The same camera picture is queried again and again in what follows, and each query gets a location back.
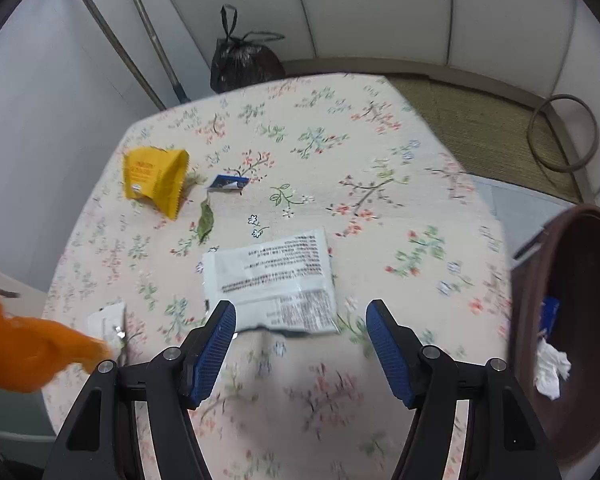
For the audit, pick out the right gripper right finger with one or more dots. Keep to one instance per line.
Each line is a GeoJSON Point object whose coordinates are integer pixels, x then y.
{"type": "Point", "coordinates": [504, 438]}

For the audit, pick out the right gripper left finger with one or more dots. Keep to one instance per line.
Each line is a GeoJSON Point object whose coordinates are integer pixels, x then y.
{"type": "Point", "coordinates": [99, 440]}

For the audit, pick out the white tissue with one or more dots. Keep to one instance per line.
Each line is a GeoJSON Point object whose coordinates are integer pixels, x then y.
{"type": "Point", "coordinates": [551, 367]}

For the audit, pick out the orange peel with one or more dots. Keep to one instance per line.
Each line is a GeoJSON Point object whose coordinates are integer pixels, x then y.
{"type": "Point", "coordinates": [33, 351]}

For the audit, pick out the white printed plastic wrapper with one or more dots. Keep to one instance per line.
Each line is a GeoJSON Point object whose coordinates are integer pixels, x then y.
{"type": "Point", "coordinates": [284, 286]}

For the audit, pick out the blue cardboard box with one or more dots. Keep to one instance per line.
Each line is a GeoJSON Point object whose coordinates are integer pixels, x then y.
{"type": "Point", "coordinates": [549, 312]}

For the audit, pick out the brown round trash bin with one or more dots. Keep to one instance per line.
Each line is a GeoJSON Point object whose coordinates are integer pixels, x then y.
{"type": "Point", "coordinates": [562, 262]}

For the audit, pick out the white kitchen cabinet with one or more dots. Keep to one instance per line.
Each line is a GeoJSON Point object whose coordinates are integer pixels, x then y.
{"type": "Point", "coordinates": [538, 46]}

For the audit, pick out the small white wrapper scrap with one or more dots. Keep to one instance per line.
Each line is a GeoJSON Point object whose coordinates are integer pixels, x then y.
{"type": "Point", "coordinates": [108, 325]}

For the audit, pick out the floral tablecloth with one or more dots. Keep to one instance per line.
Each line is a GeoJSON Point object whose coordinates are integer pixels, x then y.
{"type": "Point", "coordinates": [404, 224]}

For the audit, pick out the green leaf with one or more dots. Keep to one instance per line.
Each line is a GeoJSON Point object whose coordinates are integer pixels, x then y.
{"type": "Point", "coordinates": [205, 221]}

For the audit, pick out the yellow snack wrapper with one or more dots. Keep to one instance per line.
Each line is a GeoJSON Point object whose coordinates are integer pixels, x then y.
{"type": "Point", "coordinates": [156, 175]}

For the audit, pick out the small blue wrapper scrap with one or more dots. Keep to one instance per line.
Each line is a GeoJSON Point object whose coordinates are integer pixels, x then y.
{"type": "Point", "coordinates": [226, 183]}

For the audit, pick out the woven green floor mat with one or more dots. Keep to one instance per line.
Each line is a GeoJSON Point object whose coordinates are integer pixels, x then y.
{"type": "Point", "coordinates": [486, 134]}

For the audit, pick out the black garbage bag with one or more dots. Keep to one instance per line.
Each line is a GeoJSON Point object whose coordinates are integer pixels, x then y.
{"type": "Point", "coordinates": [242, 61]}

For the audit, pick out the blue-capped mop handle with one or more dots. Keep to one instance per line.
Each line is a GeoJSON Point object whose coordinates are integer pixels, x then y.
{"type": "Point", "coordinates": [153, 37]}

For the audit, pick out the grey metal mop handle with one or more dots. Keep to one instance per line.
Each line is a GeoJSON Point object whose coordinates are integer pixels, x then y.
{"type": "Point", "coordinates": [122, 53]}

